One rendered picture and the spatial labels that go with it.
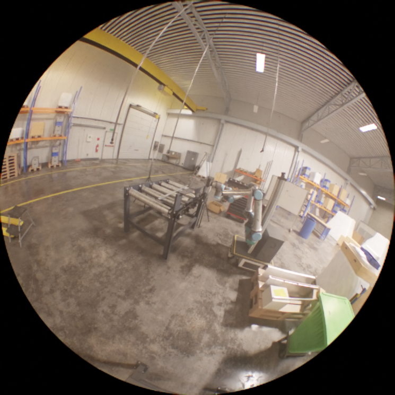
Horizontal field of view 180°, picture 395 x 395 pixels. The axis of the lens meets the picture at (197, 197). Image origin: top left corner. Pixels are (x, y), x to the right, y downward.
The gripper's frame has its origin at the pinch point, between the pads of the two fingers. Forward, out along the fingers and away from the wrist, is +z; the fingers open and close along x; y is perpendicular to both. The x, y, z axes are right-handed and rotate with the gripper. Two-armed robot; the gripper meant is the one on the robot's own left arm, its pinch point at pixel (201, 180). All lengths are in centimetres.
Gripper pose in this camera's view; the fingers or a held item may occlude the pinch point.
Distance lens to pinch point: 182.6
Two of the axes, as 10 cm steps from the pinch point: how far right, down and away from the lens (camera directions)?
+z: -9.0, -3.6, 2.6
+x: -2.7, 9.1, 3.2
